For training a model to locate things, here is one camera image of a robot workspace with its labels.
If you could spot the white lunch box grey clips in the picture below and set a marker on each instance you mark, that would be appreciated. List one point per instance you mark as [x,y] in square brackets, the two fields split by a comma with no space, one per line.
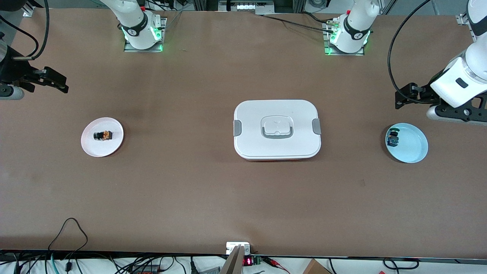
[277,148]

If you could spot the aluminium frame with white parts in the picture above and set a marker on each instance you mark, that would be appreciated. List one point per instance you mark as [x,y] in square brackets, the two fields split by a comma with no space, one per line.
[245,7]

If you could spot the brown cardboard box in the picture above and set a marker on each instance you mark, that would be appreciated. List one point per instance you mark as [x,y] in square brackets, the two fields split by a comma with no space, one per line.
[314,268]

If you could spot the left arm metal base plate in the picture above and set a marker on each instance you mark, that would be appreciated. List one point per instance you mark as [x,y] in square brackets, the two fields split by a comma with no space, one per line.
[328,51]

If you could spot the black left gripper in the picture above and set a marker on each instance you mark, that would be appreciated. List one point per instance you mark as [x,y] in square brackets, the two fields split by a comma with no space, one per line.
[423,94]

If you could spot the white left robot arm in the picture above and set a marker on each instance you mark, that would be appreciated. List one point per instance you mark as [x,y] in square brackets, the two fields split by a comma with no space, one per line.
[475,61]

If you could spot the red digit display board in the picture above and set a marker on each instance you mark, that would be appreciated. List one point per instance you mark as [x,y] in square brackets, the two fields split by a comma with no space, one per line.
[248,262]

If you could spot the green and blue switch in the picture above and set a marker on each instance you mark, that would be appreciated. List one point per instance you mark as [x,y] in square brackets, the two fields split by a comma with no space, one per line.
[393,140]

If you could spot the light blue round plate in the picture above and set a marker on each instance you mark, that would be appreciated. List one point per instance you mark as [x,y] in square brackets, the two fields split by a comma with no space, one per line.
[412,144]

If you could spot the pink round plate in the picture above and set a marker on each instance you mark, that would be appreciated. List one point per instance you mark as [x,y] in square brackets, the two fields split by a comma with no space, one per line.
[95,148]

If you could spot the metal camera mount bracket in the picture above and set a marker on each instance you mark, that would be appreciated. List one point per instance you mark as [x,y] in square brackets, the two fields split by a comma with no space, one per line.
[236,262]

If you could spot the perforated aluminium profile rail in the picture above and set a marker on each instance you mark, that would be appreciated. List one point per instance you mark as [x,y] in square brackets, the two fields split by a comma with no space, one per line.
[463,19]

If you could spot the orange and black switch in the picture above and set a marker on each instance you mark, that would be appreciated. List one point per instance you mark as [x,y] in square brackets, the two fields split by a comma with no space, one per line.
[103,135]

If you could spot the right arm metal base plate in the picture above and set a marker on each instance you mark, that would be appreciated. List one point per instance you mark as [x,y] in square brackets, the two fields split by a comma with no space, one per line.
[159,47]

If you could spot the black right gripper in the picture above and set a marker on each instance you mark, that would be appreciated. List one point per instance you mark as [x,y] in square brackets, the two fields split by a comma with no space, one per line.
[14,70]

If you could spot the short aluminium profile corner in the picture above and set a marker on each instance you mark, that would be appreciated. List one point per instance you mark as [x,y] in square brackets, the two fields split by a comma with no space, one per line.
[27,11]

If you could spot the red clip lead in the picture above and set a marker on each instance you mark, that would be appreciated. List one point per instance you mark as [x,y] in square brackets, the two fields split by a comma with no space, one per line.
[274,262]

